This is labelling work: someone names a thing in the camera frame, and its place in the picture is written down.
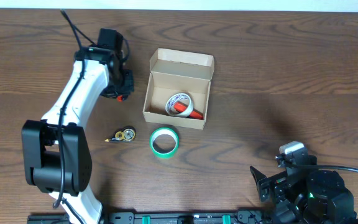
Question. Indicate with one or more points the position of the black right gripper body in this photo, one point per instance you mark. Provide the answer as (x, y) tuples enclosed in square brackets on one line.
[(266, 185)]

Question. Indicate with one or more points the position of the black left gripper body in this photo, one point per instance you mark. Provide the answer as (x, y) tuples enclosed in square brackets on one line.
[(124, 83)]

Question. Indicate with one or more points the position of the red utility knife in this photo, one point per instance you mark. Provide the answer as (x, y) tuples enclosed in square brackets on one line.
[(122, 98)]

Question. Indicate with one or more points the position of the brown cardboard box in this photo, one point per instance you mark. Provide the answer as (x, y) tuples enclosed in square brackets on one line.
[(173, 72)]

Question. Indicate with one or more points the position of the white tape roll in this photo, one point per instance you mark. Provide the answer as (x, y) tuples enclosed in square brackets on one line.
[(179, 105)]

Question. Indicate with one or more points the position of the black yellow correction tape dispenser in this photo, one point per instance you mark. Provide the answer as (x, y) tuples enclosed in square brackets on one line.
[(126, 134)]

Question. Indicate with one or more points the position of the green tape roll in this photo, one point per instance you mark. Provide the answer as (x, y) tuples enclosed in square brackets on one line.
[(164, 143)]

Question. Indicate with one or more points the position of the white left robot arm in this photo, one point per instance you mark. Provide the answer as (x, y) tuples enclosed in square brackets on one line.
[(57, 158)]

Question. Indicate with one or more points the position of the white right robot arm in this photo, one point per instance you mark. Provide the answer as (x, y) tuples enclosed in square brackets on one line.
[(303, 193)]

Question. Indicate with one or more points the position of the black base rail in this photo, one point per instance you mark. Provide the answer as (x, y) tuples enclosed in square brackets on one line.
[(240, 216)]

